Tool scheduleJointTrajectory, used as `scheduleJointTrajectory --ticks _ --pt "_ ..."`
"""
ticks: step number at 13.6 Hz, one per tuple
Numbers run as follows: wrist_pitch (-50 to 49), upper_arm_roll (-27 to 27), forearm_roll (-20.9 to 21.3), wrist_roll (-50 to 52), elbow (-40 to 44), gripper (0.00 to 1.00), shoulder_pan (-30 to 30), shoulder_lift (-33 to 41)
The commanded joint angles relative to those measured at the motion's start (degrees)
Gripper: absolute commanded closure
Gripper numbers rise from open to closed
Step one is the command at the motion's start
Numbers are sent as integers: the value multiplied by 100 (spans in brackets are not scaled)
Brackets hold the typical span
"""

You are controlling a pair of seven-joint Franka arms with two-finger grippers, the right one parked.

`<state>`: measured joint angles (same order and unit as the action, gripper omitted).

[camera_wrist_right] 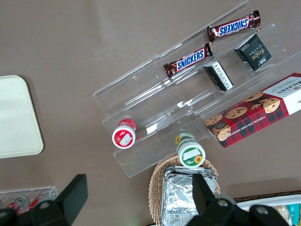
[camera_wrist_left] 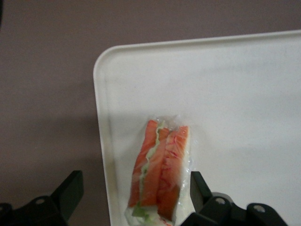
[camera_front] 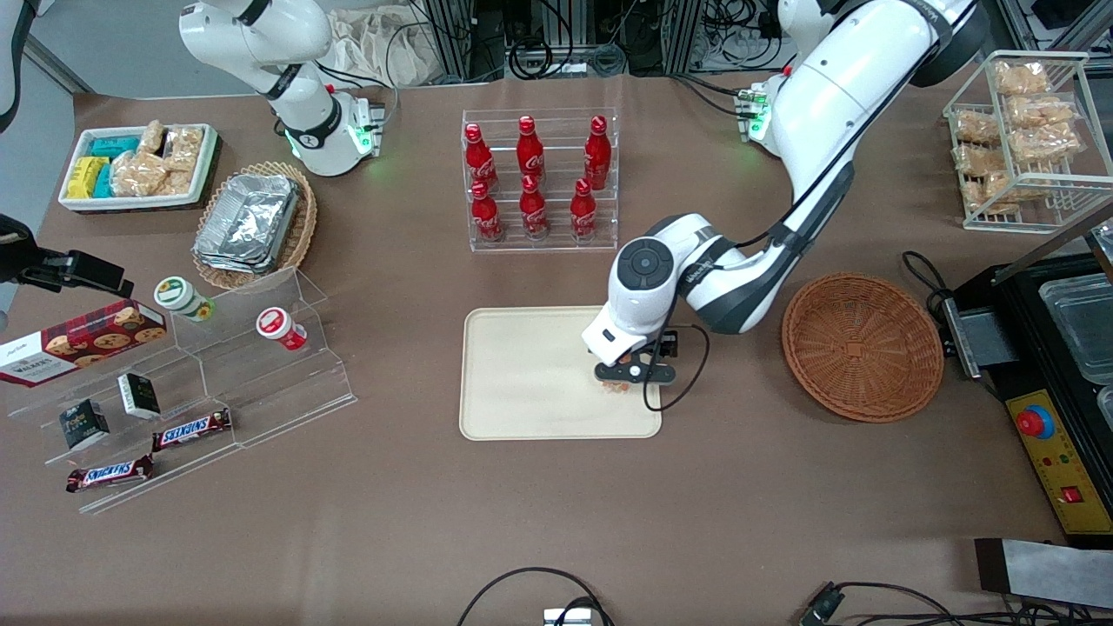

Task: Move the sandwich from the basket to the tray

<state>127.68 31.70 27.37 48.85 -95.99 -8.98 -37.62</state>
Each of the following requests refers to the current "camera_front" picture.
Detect round brown wicker basket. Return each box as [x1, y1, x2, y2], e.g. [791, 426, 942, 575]
[781, 273, 945, 423]

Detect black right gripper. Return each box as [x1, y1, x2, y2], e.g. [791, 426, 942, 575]
[0, 214, 137, 299]

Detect black machine power cable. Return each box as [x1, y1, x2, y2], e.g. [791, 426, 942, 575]
[900, 250, 957, 323]

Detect brown snickers bar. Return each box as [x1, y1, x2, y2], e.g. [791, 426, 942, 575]
[66, 454, 155, 494]
[152, 408, 233, 452]

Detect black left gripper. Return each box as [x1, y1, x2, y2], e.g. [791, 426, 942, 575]
[596, 331, 680, 386]

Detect red cola bottle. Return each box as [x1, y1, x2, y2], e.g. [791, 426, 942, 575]
[519, 175, 550, 240]
[570, 178, 598, 241]
[470, 180, 505, 243]
[583, 116, 612, 190]
[517, 116, 545, 183]
[465, 123, 498, 192]

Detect stacked aluminium foil trays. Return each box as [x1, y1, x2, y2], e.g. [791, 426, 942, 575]
[193, 174, 301, 275]

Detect red tartan cookie box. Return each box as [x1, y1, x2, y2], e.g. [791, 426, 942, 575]
[0, 300, 168, 388]

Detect black sealing machine yellow panel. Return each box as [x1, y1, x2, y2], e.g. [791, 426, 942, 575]
[943, 222, 1113, 549]

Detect beige plastic tray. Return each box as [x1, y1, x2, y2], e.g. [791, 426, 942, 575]
[459, 305, 663, 442]

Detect green lid yogurt cup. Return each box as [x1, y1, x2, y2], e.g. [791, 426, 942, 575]
[154, 276, 216, 323]

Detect oval tan wicker basket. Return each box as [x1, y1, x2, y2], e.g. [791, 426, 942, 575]
[191, 161, 318, 292]

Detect black looped cable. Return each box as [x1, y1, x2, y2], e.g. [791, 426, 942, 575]
[457, 567, 615, 626]

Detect clear acrylic stepped display shelf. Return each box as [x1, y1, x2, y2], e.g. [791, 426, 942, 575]
[4, 265, 359, 516]

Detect white rectangular snack bin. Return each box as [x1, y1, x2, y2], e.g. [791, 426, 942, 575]
[58, 123, 220, 214]

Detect black cable with connector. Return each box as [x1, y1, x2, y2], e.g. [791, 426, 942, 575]
[798, 581, 1113, 626]

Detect grey metal plate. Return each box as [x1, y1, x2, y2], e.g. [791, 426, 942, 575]
[974, 537, 1113, 609]

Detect clear plastic container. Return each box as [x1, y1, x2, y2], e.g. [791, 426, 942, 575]
[1039, 273, 1113, 384]

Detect red lid yogurt cup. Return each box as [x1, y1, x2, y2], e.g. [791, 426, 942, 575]
[256, 307, 308, 351]

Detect clear acrylic bottle rack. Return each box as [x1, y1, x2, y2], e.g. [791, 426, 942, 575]
[461, 107, 620, 253]

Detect small black carton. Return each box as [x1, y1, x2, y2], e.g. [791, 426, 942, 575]
[58, 398, 111, 451]
[117, 372, 162, 420]

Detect yellow snack packet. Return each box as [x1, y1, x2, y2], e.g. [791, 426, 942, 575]
[67, 156, 110, 200]

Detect bagged fried snack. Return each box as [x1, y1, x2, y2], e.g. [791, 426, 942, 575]
[1007, 94, 1077, 128]
[995, 61, 1050, 96]
[954, 110, 1003, 145]
[1009, 122, 1084, 163]
[965, 174, 1037, 215]
[953, 143, 1015, 178]

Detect white wire rack basket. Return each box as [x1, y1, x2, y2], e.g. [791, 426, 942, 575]
[943, 50, 1113, 234]

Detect beige cloth bag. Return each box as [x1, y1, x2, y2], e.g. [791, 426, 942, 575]
[326, 7, 437, 88]

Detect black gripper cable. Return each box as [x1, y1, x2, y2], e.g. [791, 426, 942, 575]
[643, 325, 711, 412]

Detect aluminium frame rack with cables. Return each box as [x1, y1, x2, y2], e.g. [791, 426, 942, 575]
[409, 0, 788, 83]

